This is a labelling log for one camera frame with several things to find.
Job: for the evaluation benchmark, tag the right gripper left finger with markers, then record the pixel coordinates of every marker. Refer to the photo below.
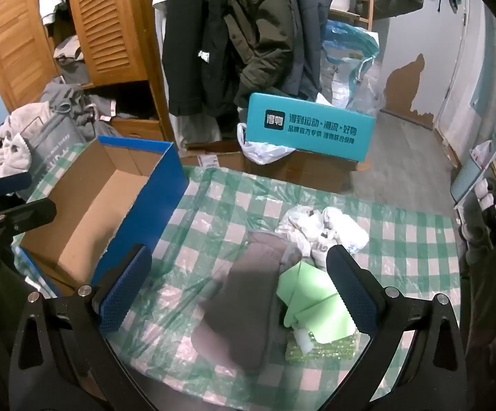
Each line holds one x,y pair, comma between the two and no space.
119,287

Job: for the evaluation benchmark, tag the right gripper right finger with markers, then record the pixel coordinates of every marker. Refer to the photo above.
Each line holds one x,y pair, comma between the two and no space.
360,291

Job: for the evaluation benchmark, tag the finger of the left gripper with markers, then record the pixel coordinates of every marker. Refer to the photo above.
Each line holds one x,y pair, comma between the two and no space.
26,217
13,183

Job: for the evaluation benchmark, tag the light green cloth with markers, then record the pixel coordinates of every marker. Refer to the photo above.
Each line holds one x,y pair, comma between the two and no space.
314,304

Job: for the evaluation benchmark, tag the white plastic bag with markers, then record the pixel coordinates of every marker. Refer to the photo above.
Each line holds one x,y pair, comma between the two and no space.
301,225
339,229

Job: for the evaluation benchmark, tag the white fluffy towel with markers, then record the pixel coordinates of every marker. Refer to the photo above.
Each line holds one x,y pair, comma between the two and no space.
22,124

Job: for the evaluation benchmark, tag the green checkered tablecloth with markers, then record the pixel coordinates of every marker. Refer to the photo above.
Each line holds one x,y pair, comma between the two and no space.
413,252

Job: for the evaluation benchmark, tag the blue cardboard box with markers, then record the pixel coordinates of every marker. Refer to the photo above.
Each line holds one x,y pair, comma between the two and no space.
110,194

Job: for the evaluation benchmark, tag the grey clothes pile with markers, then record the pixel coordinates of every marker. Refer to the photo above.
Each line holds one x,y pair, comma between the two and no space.
91,114

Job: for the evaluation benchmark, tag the brown cardboard box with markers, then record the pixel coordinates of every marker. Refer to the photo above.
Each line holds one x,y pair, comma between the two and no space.
302,168

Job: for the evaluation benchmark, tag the shoe rack with shoes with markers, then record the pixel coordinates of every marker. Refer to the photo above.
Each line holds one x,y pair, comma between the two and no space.
476,213

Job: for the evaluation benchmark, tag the white bag under teal box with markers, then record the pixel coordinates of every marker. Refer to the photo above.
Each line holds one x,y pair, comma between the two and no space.
258,152

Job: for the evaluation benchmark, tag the teal printed box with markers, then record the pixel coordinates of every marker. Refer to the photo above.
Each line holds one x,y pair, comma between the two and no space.
309,126

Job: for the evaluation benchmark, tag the wooden louvered wardrobe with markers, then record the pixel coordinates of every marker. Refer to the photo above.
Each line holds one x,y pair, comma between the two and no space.
108,46

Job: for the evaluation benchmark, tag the blue clear plastic bag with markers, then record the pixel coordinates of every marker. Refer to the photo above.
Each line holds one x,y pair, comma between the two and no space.
349,71

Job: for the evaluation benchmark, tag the dark hanging jackets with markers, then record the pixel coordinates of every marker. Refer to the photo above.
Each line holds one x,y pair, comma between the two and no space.
217,53

